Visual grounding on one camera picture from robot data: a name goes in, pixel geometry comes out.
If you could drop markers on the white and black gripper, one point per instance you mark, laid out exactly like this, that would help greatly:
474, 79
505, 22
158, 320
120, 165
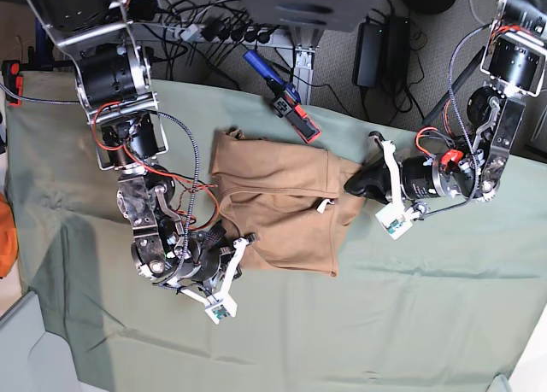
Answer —
209, 267

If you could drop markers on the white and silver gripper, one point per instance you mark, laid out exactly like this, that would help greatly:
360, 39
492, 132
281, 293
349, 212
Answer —
379, 177

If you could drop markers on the tan brown T-shirt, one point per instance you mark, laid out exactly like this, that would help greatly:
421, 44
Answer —
291, 196

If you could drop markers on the robot arm with silver motor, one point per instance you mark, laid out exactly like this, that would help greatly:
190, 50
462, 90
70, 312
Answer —
467, 169

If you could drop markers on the blue bar clamp centre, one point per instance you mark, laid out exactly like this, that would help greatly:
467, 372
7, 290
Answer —
286, 102

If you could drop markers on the blue bar clamp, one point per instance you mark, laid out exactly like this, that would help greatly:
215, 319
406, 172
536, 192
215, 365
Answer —
286, 102
12, 69

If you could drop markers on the black power adapter left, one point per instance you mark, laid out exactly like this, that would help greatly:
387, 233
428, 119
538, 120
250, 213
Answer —
368, 55

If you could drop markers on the black power adapter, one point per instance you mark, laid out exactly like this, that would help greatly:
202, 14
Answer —
397, 47
368, 55

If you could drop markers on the sage green table cloth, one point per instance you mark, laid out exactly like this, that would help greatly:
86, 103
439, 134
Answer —
446, 307

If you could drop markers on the black power adapter right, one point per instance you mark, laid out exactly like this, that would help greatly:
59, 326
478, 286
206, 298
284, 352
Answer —
397, 47

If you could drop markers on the orange cloth at edge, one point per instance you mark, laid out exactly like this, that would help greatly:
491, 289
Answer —
8, 239

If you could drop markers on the white power strip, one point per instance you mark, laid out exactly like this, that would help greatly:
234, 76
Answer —
190, 34

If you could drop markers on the white plastic bin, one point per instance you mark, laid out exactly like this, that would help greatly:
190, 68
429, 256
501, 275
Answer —
33, 359

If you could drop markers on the blue bar clamp left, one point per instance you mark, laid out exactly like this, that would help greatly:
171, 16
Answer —
12, 69

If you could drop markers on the robot arm with orange wires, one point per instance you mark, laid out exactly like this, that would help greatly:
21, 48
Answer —
112, 77

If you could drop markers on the aluminium frame post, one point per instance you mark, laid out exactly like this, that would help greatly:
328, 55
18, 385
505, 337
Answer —
305, 42

